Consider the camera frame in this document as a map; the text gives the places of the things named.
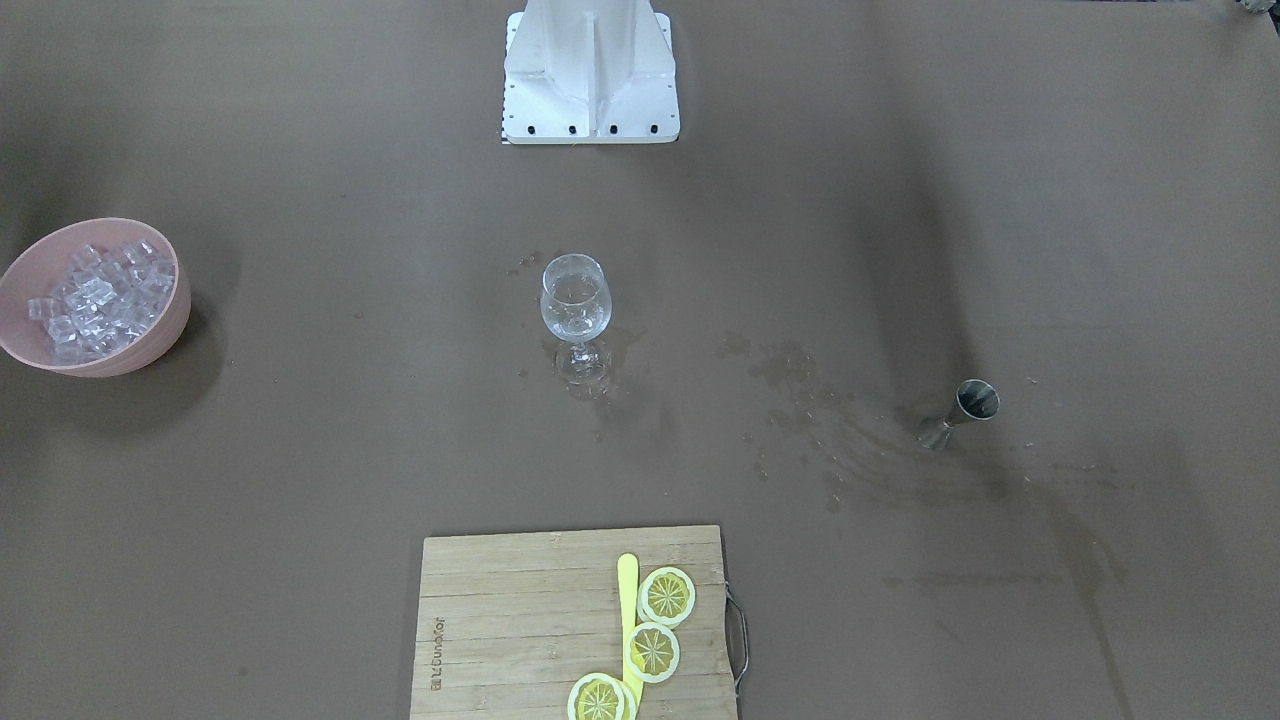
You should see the steel jigger measuring cup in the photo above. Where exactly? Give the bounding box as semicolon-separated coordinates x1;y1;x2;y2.
916;378;1001;451

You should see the clear wine glass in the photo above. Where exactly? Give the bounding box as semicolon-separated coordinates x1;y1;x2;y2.
540;252;613;386

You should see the clear ice cubes pile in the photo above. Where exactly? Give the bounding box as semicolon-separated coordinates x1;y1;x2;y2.
26;238;178;366

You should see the yellow plastic knife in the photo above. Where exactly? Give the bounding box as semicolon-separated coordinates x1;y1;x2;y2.
616;553;644;719

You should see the lemon slice upper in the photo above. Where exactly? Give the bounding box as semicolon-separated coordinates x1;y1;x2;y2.
636;566;698;629

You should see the lemon slice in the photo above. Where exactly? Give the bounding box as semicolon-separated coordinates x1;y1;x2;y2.
636;566;698;629
564;673;637;720
623;623;682;684

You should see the lemon slice middle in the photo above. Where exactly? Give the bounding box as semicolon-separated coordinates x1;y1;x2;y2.
623;623;682;684

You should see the bamboo cutting board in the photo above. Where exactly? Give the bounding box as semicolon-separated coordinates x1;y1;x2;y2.
408;525;739;719

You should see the lemon slice lower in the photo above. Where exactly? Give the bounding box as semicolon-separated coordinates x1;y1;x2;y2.
564;673;637;720

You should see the pink bowl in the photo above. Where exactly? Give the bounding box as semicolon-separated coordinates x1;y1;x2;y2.
1;217;191;378

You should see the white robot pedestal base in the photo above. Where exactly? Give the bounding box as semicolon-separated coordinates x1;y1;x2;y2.
500;1;681;146

